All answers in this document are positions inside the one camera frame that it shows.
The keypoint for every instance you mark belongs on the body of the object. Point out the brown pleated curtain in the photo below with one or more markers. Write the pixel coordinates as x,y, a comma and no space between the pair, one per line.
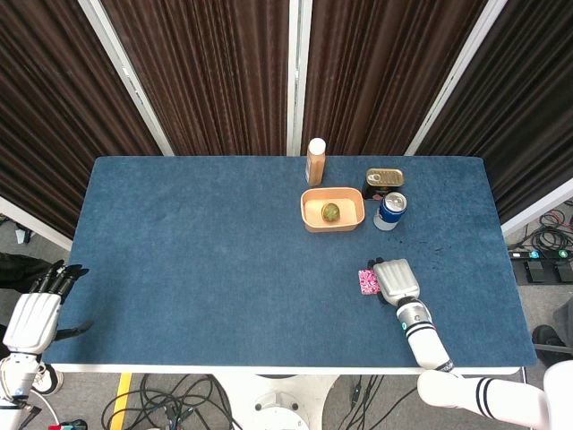
201,76
380,76
53,112
528,103

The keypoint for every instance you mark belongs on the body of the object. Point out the blue white soda can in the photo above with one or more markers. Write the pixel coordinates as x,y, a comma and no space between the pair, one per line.
387,215

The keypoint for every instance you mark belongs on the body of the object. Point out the white table edge frame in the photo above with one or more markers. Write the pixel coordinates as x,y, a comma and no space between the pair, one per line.
268,370

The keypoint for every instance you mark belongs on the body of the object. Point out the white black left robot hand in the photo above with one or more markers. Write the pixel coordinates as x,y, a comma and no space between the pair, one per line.
31,322

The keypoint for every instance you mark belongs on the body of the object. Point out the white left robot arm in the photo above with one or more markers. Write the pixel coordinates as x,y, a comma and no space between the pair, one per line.
18,380

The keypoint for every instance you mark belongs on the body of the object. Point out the white partition frame post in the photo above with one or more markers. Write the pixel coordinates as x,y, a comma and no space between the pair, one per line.
293,76
305,67
125,76
452,76

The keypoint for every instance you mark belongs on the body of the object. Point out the white partition frame rail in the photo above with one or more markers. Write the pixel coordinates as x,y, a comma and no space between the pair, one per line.
31,221
537,208

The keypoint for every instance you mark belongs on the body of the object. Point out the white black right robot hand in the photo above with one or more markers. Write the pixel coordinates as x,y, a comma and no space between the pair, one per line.
396,280

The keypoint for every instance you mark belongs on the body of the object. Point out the brown juice bottle white cap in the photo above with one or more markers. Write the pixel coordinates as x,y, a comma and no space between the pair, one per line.
315,168

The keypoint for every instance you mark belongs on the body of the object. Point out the black shoe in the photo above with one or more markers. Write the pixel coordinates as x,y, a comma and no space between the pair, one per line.
547,337

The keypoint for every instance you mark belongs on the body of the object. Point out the black foot pedal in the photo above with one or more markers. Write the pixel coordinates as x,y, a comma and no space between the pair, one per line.
532,269
564,269

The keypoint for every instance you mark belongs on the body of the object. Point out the yellow floor tape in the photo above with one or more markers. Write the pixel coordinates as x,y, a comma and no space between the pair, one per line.
122,398

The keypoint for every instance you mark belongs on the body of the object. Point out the pink speckled sponge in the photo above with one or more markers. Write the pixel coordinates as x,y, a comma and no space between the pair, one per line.
368,283

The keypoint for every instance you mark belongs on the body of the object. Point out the black gold luncheon meat tin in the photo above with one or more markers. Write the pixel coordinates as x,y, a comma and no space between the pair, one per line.
385,177

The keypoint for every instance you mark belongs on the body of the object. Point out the white pedestal base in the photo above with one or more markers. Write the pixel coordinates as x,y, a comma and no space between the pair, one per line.
286,403

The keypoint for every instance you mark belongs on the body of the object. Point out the blue fabric table cover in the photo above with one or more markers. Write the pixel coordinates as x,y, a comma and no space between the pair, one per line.
224,269

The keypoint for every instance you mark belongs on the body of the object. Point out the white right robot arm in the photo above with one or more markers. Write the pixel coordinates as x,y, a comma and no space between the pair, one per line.
425,340

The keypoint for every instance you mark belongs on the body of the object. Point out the grey office chair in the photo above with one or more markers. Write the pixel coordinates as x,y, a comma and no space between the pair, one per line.
565,320

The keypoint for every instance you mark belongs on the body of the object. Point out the small round green red fruit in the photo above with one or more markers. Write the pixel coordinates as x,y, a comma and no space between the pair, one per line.
330,212

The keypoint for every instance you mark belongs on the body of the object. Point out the white black sneaker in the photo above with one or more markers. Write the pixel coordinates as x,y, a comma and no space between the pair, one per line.
49,380

